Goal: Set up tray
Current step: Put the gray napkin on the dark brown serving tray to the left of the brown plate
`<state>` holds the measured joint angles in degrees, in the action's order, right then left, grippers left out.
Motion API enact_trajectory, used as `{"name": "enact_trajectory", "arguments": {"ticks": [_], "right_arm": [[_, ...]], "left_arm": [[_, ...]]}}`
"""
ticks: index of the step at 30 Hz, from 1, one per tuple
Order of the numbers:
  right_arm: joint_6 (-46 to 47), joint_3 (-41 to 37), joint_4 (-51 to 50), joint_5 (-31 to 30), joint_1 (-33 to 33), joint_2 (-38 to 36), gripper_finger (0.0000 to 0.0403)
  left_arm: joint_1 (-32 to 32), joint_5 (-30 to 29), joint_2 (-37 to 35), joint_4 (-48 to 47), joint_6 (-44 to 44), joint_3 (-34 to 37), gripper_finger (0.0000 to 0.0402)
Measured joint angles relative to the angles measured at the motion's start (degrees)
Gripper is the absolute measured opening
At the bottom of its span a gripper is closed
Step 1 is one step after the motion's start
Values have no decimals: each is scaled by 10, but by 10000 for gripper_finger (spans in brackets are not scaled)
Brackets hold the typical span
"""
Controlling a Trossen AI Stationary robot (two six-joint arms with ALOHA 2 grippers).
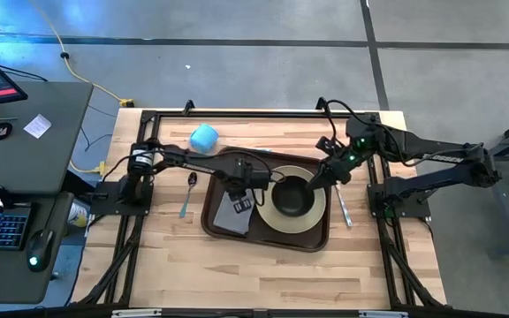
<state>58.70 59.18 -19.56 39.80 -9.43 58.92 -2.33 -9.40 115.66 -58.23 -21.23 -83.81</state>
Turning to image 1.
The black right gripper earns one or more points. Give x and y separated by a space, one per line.
340 168

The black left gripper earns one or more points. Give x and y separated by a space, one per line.
250 176

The grey cloth napkin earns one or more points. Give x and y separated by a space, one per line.
232 221

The dark grey bowl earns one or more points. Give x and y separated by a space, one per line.
292 199

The beige round plate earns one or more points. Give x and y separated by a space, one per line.
290 225

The light blue plastic mug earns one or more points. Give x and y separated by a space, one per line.
203 138

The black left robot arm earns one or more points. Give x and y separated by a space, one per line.
192 161

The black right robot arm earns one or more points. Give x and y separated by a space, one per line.
435 152

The dark brown serving tray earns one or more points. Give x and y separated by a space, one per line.
281 240

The black table clamp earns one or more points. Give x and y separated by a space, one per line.
188 107
321 103

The silver aluminium bar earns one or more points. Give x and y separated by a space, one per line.
135 313
382 314

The white printed cup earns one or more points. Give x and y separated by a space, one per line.
77 215

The black computer mouse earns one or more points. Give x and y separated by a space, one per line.
39 249

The white paper note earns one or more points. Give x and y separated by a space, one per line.
38 126

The dark grey desk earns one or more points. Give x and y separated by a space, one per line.
7 282

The black round disc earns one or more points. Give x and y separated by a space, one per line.
1 131

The black aluminium table frame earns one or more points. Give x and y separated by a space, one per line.
259 115

